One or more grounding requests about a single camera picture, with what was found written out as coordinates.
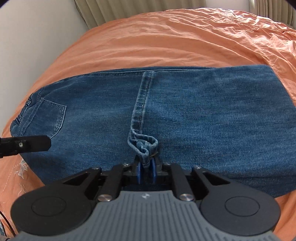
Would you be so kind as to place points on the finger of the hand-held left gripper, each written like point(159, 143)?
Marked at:
point(32, 143)

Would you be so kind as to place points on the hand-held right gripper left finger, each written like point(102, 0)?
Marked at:
point(138, 173)

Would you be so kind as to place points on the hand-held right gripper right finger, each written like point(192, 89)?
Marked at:
point(153, 172)

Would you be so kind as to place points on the blue denim pants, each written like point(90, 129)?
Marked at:
point(196, 115)

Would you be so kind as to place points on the orange bed sheet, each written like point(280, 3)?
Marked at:
point(161, 41)

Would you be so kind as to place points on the beige pleated curtain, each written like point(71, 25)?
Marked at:
point(272, 9)
point(143, 10)

